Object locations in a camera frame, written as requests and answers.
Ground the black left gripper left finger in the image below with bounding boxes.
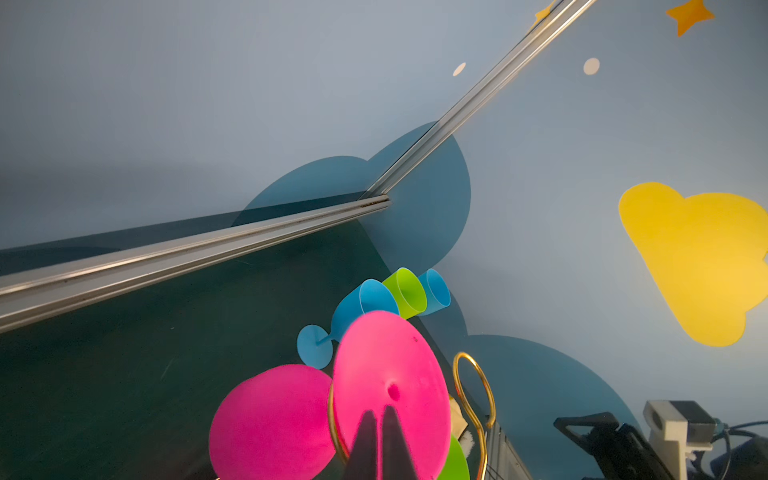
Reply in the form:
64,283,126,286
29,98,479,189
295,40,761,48
342,410,378,480

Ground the green wine glass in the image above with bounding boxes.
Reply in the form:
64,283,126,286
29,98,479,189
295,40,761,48
437,436,470,480
382,267,428,319

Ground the green wine glass front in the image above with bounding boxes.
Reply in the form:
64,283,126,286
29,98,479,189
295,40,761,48
382,267,428,319

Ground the green wine glass back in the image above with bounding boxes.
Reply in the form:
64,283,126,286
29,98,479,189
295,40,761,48
437,436,470,480

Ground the aluminium frame right post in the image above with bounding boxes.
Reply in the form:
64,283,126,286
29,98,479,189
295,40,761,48
364,0,595,198

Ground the aluminium frame back rail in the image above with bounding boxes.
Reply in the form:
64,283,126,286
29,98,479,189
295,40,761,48
1,195,391,333

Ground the pink wine glass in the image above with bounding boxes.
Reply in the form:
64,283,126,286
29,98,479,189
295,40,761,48
209,311,451,479

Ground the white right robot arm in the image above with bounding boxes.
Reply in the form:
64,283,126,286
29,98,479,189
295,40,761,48
554,412,767,479

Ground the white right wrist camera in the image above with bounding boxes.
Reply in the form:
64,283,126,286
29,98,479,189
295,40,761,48
643,400,717,479

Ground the blue wine glass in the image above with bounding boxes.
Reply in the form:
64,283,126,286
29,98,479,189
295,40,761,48
296,279,399,369
418,269,452,315

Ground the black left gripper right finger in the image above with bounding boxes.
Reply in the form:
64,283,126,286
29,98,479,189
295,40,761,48
380,405,418,480

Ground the gold wire glass rack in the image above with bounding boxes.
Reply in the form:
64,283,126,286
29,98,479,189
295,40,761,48
326,350,498,480

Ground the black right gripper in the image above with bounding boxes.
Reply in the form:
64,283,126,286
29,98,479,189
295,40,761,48
553,412,673,480

